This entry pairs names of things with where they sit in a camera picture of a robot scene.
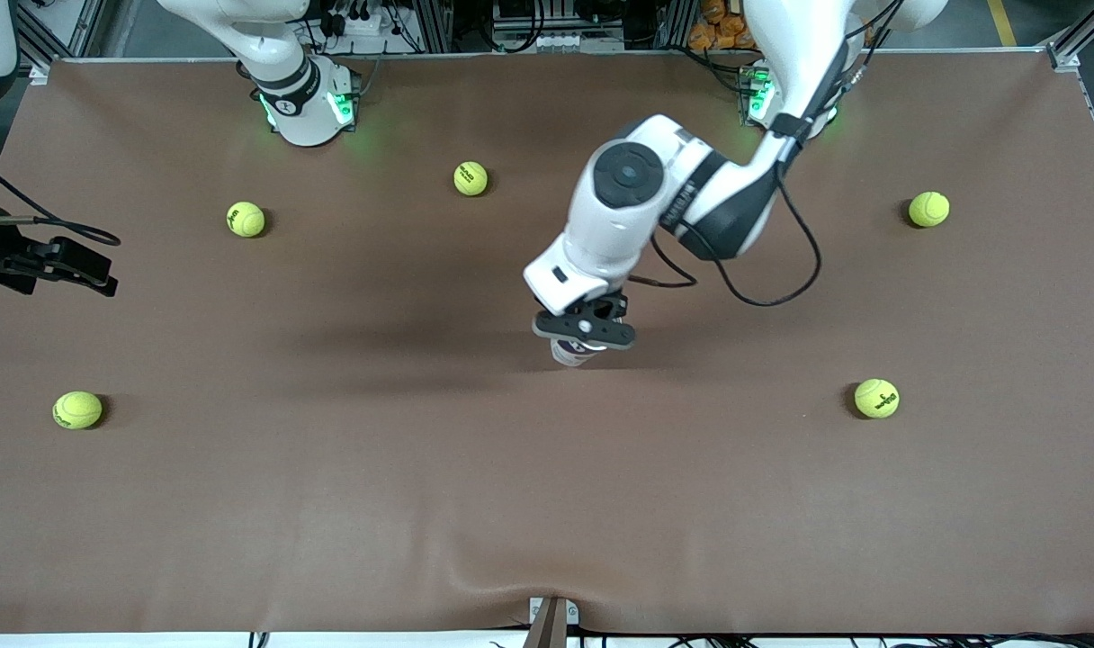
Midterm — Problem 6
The Wilson tennis ball can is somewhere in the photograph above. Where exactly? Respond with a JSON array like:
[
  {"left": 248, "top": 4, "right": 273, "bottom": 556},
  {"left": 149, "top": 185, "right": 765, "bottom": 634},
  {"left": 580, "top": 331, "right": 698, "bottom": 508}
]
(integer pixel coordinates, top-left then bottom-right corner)
[{"left": 551, "top": 337, "right": 604, "bottom": 369}]

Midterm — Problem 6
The brown table mat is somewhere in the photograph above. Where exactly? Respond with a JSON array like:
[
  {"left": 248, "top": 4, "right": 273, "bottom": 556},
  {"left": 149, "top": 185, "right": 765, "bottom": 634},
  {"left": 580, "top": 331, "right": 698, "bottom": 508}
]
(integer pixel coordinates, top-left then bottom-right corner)
[{"left": 0, "top": 49, "right": 1094, "bottom": 636}]

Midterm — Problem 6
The bag of orange balls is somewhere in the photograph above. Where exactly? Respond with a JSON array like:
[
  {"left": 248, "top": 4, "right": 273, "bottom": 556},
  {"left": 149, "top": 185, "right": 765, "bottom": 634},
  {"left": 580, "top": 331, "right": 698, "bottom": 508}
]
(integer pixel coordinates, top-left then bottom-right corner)
[{"left": 688, "top": 0, "right": 759, "bottom": 52}]

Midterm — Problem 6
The metal mat clamp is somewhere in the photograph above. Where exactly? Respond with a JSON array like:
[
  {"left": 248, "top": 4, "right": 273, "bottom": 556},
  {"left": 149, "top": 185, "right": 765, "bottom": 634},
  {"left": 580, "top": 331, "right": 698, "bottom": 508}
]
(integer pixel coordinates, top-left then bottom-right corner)
[{"left": 522, "top": 596, "right": 581, "bottom": 648}]

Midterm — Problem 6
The white power strip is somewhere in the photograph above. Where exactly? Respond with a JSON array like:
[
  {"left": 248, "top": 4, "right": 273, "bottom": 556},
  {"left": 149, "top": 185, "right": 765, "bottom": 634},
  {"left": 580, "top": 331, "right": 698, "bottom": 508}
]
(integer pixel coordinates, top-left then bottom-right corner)
[{"left": 331, "top": 7, "right": 397, "bottom": 39}]

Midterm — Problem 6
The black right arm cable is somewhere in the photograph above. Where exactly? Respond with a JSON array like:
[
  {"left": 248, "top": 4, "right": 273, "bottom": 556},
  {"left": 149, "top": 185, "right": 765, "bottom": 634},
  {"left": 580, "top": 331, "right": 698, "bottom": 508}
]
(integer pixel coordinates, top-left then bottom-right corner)
[{"left": 0, "top": 162, "right": 122, "bottom": 248}]

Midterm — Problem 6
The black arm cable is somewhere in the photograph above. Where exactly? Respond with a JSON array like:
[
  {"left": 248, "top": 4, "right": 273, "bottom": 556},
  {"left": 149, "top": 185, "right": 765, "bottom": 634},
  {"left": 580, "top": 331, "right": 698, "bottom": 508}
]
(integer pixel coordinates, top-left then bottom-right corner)
[
  {"left": 0, "top": 162, "right": 122, "bottom": 248},
  {"left": 628, "top": 0, "right": 903, "bottom": 309}
]

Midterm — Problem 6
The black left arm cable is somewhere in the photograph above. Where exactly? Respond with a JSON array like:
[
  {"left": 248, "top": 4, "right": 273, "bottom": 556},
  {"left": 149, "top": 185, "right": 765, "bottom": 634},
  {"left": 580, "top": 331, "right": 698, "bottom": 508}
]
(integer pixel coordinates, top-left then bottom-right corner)
[{"left": 628, "top": 0, "right": 903, "bottom": 309}]

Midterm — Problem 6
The aluminium frame post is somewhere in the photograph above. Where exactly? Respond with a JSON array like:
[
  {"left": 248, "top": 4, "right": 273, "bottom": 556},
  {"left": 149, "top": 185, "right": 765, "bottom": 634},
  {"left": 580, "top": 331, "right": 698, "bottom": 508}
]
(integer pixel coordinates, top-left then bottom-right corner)
[
  {"left": 1045, "top": 0, "right": 1094, "bottom": 75},
  {"left": 12, "top": 0, "right": 55, "bottom": 86}
]

